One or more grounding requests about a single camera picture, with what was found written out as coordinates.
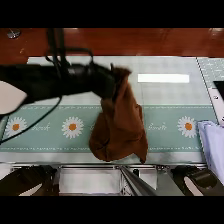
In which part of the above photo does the brown garment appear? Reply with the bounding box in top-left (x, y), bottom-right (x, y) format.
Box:
top-left (88, 66), bottom-right (149, 164)

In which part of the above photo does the light blue garment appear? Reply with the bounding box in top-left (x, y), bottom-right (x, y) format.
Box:
top-left (197, 120), bottom-right (224, 186)

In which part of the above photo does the silver frame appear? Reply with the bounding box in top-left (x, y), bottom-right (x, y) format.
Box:
top-left (0, 162), bottom-right (210, 197)

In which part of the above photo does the black cable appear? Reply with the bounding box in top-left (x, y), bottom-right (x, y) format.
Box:
top-left (0, 96), bottom-right (64, 145)

